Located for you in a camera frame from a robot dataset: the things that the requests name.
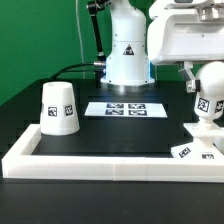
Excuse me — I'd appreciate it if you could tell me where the white lamp base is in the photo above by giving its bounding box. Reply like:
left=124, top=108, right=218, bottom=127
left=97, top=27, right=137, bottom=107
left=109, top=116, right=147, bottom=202
left=171, top=123, right=224, bottom=160

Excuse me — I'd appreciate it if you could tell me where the white lamp bulb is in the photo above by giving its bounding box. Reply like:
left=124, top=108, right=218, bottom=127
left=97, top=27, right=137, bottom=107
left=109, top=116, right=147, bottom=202
left=194, top=61, right=224, bottom=129

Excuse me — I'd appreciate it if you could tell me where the white U-shaped frame wall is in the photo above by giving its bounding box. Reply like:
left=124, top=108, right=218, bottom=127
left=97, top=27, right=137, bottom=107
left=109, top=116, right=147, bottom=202
left=2, top=124, right=224, bottom=183

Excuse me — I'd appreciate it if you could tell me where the white lamp shade cone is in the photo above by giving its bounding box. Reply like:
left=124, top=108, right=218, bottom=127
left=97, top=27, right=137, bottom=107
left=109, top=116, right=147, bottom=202
left=40, top=81, right=80, bottom=136

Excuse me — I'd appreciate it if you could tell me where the thin white cable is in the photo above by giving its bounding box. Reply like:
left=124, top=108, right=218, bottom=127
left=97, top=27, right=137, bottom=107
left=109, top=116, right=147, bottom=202
left=75, top=0, right=86, bottom=80

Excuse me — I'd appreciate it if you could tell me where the white marker tag sheet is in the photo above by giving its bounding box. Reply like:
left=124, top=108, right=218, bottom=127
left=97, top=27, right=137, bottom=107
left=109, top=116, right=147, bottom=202
left=85, top=102, right=167, bottom=118

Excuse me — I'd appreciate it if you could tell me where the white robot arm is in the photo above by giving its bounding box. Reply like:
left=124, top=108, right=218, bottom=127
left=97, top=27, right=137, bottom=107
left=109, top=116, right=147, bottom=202
left=101, top=0, right=224, bottom=92

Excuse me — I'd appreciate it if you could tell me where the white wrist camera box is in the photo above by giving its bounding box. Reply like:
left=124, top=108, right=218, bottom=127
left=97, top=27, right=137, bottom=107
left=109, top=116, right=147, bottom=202
left=148, top=0, right=201, bottom=20

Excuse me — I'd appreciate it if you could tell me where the black thick cable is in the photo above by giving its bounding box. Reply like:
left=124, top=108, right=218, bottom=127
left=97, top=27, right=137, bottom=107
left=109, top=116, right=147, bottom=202
left=49, top=62, right=108, bottom=82

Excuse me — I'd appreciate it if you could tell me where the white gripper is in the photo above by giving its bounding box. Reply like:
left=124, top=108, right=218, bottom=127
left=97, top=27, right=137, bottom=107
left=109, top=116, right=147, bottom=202
left=147, top=9, right=224, bottom=93

